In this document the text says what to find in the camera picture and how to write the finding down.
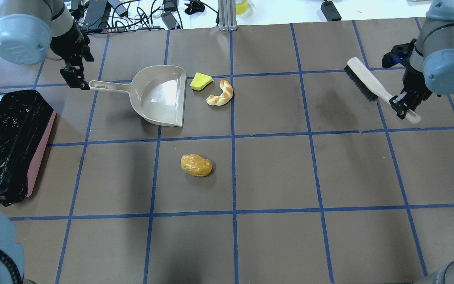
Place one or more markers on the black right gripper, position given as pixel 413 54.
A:
pixel 413 83

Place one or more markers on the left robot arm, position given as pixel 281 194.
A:
pixel 29 29

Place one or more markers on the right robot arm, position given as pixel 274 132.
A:
pixel 429 63

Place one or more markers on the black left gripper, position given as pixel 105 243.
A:
pixel 68 44

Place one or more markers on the aluminium frame post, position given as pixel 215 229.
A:
pixel 227 15

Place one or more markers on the beige plastic dustpan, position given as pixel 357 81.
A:
pixel 156 93

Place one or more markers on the yellow potato toy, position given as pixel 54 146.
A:
pixel 196 165

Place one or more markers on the black power brick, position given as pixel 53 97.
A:
pixel 96 16

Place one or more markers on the white hand brush black bristles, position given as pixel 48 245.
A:
pixel 367 83

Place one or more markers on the braided bread piece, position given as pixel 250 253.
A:
pixel 227 93

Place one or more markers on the yellow tape roll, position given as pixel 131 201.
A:
pixel 242 7

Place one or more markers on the black power adapter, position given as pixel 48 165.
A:
pixel 170 21

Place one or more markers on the yellow green sponge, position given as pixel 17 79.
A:
pixel 200 81

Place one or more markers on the bin with black bag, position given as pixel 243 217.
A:
pixel 24 117

